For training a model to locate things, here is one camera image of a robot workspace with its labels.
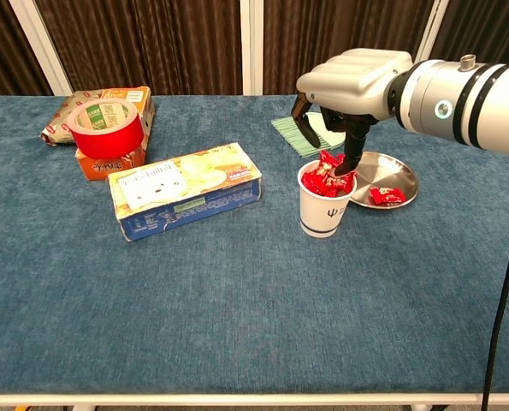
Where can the red candy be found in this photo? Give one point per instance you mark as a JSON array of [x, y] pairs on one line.
[[311, 182], [327, 162], [386, 196], [339, 185]]

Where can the red tape roll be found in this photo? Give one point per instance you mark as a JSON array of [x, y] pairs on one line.
[[108, 143]]

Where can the orange cardboard box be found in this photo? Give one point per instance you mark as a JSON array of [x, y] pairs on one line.
[[108, 169]]

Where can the blue table cloth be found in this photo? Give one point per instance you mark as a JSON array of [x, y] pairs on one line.
[[237, 299]]

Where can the silver metal plate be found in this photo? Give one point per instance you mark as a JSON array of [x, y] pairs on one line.
[[384, 173]]

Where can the brown fabric divider panel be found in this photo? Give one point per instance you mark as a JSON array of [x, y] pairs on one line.
[[1, 43], [151, 43], [301, 34], [485, 25]]

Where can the long yellow blue box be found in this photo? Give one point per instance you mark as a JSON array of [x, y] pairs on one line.
[[185, 180]]

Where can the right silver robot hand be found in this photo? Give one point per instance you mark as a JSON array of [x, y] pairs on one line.
[[352, 83]]

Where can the white divider frame post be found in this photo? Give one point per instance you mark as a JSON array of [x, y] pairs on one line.
[[431, 25], [252, 43], [41, 47]]

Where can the white paper cup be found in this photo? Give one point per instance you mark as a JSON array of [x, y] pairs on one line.
[[322, 214]]

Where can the beige red snack packet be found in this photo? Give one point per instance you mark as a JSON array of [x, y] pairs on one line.
[[57, 124]]

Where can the white table frame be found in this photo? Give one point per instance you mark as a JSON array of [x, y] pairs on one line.
[[237, 399]]

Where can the mint green hand brush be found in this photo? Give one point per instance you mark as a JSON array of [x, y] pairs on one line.
[[297, 135]]

